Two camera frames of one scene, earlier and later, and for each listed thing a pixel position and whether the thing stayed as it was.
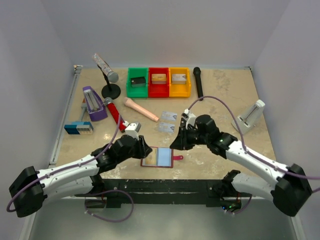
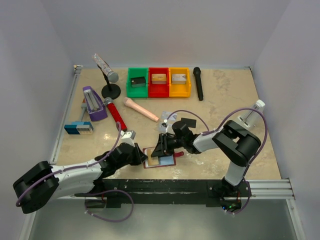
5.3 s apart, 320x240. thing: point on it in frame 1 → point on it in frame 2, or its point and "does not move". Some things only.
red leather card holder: (161, 157) does not move
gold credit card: (151, 159) does not move
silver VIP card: (168, 116) does not move
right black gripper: (185, 137) → (163, 144)
